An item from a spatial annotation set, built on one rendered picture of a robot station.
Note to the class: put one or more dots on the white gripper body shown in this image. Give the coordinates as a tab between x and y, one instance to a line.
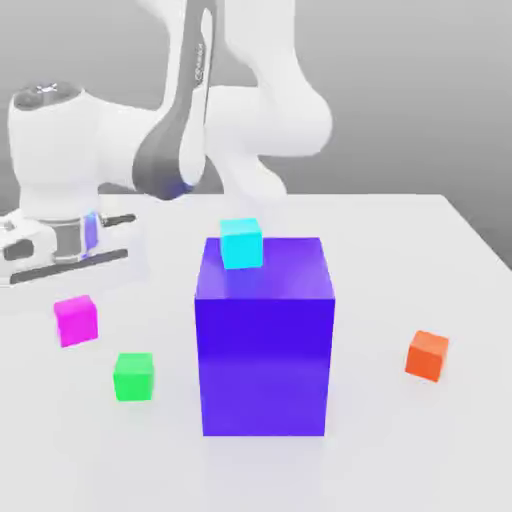
68	267

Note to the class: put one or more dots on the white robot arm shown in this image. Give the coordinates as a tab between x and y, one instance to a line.
72	144

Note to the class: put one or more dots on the small magenta cube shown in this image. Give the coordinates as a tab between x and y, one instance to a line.
76	322

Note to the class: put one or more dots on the small green cube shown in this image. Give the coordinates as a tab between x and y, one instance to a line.
133	377

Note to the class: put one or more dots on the small cyan cube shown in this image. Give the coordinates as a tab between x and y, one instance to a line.
241	246

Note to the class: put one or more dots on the small orange cube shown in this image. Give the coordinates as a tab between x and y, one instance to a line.
425	356

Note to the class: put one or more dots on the large blue box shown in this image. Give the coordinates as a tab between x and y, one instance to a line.
264	352

